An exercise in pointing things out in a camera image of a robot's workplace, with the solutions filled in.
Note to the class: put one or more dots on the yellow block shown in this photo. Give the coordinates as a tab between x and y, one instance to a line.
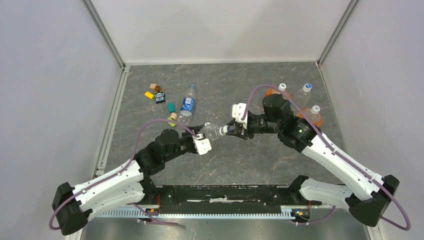
149	95

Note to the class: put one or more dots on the lying blue label bottle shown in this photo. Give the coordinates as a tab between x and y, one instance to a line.
187	109

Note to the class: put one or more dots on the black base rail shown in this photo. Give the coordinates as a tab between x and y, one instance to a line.
224	199

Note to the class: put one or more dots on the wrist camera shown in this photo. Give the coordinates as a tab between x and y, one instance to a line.
202	144
238	113

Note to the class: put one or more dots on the orange bottle right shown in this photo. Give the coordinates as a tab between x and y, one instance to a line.
313	113

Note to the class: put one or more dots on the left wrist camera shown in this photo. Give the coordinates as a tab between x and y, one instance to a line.
202	144

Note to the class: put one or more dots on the orange bottle left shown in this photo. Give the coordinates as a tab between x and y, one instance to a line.
282	90

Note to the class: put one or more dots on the orange bottle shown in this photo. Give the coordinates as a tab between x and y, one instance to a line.
282	90
313	113

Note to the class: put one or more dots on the teal block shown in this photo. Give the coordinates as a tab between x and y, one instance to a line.
171	107

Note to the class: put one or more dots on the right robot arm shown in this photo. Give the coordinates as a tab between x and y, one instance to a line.
364	193

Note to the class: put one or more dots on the tan cylinder block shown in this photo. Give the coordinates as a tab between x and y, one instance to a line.
173	116

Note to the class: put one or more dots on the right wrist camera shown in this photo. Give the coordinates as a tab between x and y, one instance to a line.
238	113

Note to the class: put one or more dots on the white cable tray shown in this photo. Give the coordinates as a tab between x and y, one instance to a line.
130	212

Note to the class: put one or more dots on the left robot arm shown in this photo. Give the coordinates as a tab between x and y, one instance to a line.
74	206

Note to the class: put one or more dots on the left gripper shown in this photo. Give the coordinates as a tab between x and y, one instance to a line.
196	129

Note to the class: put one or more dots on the clear bottle white cap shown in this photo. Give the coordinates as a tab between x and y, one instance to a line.
302	96

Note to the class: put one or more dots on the clear plastic bottle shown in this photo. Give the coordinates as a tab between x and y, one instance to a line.
211	131

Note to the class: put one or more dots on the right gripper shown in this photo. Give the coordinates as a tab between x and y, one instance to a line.
250	135

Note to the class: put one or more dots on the green block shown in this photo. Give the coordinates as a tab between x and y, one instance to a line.
172	123

